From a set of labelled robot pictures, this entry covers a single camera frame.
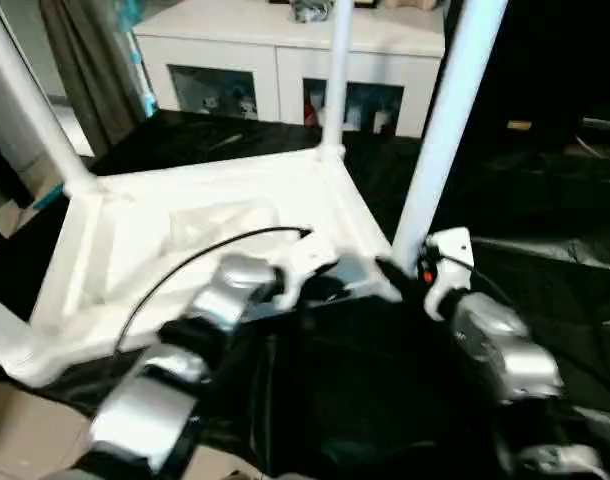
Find white plastic table leg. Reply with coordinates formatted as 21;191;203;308
391;0;510;274
318;0;357;161
0;292;41;386
0;0;102;196

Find white plastic table top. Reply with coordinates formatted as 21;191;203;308
0;147;404;389

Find black plastic mat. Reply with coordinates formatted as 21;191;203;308
0;107;610;480

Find black box with yellow label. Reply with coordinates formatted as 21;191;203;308
424;0;586;151

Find white glass-door cabinet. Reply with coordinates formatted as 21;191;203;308
133;0;446;139

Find dark crumpled object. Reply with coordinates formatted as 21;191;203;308
289;0;336;24

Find light blue patterned strip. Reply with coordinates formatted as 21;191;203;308
119;0;159;116

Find grey-brown curtain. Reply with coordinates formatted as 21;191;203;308
39;0;146;151

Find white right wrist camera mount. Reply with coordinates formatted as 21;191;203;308
423;227;474;321

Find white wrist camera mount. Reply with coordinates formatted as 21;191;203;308
423;227;474;321
279;232;344;306

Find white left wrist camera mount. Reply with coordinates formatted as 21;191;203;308
279;232;344;306

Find teal plastic frame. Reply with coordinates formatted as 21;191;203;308
32;182;69;211

